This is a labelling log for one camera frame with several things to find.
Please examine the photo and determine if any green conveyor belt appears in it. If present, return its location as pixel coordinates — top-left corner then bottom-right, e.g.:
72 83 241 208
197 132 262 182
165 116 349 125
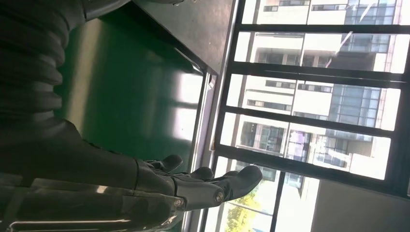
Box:
54 14 222 232

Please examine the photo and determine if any black window frame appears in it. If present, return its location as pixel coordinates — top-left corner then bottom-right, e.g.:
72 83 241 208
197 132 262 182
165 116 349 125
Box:
212 0 410 232

